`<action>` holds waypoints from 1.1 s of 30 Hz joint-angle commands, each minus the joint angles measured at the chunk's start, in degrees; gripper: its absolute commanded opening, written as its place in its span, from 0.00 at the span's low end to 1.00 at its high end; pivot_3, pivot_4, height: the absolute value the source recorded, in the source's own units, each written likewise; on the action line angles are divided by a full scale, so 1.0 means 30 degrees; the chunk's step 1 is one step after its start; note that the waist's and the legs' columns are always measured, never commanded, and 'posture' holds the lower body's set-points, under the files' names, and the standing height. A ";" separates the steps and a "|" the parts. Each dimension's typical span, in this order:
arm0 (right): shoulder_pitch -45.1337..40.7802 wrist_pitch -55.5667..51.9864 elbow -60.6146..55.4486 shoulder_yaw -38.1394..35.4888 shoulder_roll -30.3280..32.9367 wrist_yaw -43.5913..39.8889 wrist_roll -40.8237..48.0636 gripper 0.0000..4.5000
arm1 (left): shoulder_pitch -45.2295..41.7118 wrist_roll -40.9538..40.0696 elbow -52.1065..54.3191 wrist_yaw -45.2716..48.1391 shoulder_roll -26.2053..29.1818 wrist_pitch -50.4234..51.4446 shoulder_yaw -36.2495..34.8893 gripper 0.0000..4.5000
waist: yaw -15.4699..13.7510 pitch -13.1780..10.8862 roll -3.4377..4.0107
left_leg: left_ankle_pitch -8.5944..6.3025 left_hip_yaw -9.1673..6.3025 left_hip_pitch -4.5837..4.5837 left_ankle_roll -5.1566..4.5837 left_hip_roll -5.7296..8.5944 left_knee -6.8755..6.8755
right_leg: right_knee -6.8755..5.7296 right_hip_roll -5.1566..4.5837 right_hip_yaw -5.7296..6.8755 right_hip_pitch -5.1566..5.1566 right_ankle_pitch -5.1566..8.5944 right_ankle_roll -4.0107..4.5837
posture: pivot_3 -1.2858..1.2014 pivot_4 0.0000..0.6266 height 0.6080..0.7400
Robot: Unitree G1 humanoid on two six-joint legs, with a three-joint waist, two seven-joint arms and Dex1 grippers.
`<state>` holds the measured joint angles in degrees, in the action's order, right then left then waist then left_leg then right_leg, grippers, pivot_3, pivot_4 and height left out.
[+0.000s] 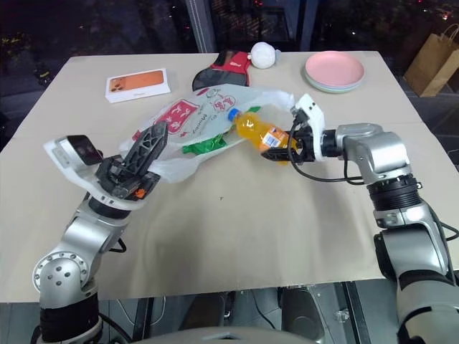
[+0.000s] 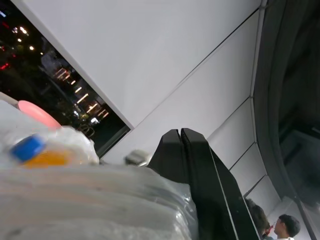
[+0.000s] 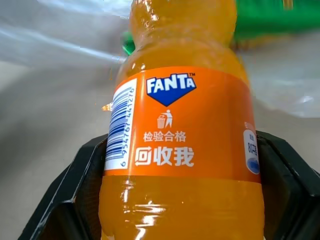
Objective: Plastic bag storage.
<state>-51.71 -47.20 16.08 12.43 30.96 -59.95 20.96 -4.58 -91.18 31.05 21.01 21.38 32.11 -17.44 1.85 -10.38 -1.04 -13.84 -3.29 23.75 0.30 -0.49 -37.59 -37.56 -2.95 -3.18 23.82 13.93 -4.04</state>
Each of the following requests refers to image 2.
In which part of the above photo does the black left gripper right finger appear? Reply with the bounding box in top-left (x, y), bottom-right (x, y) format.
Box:
top-left (180, 127), bottom-right (261, 240)

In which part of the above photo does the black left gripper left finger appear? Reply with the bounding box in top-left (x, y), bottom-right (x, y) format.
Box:
top-left (149, 129), bottom-right (191, 185)

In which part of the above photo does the clear plastic bag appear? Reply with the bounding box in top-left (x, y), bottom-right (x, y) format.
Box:
top-left (0, 99), bottom-right (201, 240)

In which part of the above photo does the small grey metal piece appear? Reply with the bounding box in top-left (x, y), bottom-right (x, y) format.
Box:
top-left (124, 149), bottom-right (151, 167)

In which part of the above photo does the person with dark brown hair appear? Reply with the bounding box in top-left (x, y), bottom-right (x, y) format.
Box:
top-left (245, 198), bottom-right (271, 239)

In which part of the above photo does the person with black hair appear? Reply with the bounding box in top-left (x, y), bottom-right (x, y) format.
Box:
top-left (273, 213), bottom-right (302, 240)

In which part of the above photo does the pink round lid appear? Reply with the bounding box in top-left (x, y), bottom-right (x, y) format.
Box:
top-left (16, 99), bottom-right (62, 130)

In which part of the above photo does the dark window pane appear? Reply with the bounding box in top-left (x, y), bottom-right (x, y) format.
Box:
top-left (0, 0), bottom-right (132, 159)

